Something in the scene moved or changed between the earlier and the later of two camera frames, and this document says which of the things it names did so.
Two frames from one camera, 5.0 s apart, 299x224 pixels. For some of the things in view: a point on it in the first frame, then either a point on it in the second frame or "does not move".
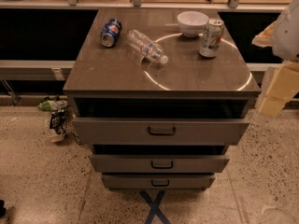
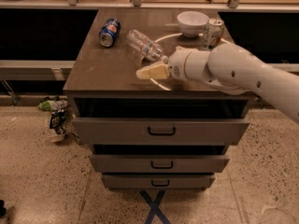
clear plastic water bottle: [140, 45] does not move
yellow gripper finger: [280, 83] to [183, 63]
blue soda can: [109, 32] does not move
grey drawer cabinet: [160, 93] does not move
